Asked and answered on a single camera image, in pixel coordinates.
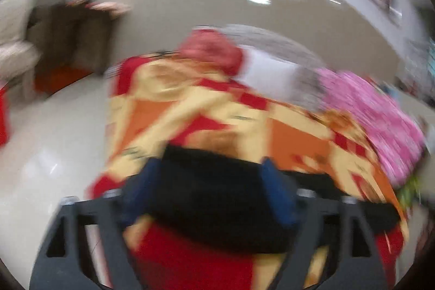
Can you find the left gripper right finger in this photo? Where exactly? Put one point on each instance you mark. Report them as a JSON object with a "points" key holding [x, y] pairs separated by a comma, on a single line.
{"points": [[352, 260]]}

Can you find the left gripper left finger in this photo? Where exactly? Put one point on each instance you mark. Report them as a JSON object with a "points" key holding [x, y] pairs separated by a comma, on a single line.
{"points": [[64, 260]]}

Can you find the black knit pants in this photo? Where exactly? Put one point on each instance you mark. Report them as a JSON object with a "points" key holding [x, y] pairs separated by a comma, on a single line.
{"points": [[222, 201]]}

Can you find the green patterned cloth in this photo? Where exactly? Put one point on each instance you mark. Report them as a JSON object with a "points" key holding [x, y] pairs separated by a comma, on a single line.
{"points": [[409, 192]]}

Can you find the pink penguin blanket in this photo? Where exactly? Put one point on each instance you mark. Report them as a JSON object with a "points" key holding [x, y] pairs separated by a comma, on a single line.
{"points": [[397, 138]]}

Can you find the red orange love blanket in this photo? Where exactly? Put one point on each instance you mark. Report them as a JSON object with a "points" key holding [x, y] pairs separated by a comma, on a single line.
{"points": [[188, 103]]}

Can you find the red floor mat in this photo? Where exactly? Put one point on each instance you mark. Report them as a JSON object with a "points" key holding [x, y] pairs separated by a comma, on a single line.
{"points": [[55, 79]]}

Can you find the white pillow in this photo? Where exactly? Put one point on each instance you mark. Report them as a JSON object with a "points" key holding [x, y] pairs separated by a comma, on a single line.
{"points": [[267, 75]]}

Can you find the beige upholstered chair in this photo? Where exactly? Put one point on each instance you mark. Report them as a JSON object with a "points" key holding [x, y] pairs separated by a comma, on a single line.
{"points": [[19, 57]]}

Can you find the dark wooden console table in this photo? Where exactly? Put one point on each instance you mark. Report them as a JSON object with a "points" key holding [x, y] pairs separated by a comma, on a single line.
{"points": [[75, 35]]}

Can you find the grey floral quilt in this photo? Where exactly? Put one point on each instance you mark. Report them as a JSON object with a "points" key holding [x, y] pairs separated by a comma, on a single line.
{"points": [[307, 91]]}

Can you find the red ruffled cushion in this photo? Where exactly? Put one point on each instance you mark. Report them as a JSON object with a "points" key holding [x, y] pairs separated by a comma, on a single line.
{"points": [[211, 46]]}

